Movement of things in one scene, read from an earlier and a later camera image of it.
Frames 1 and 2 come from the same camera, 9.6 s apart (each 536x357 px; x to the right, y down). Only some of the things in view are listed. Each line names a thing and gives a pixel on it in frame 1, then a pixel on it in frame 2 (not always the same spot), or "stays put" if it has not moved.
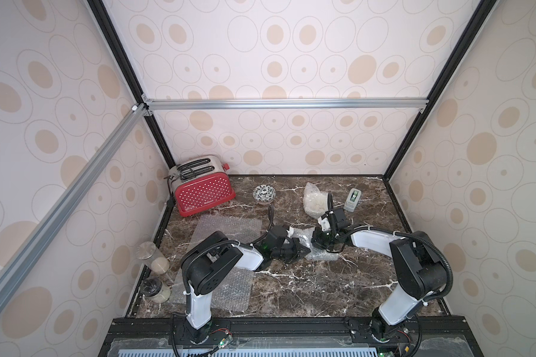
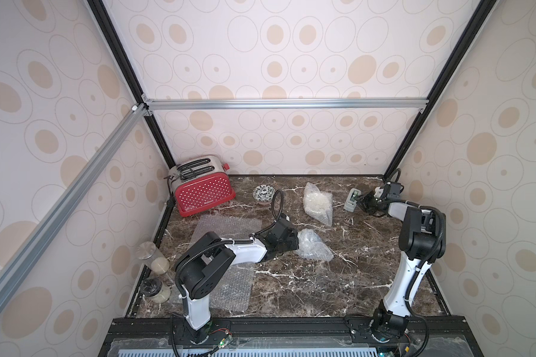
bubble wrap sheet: (234, 291) stays put
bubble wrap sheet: (316, 253) stays put
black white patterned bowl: (263, 194) stays put
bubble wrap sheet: (316, 203) stays put
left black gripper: (298, 248) → (294, 238)
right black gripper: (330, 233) → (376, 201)
